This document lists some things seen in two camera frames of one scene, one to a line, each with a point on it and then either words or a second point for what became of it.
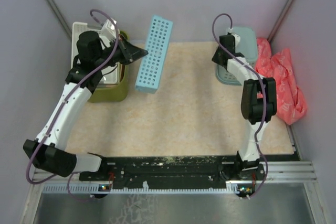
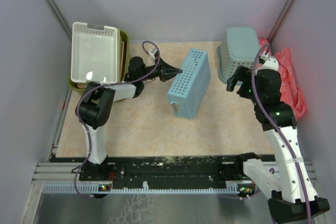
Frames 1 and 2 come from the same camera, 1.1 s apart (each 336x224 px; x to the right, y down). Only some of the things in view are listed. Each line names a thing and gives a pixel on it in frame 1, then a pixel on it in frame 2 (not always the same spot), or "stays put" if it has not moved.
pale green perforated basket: (248, 45) stays put
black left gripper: (130, 53) -> (166, 72)
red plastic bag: (291, 102) stays put
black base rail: (172, 171) stays put
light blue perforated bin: (151, 68) -> (188, 90)
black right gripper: (214, 58) -> (239, 75)
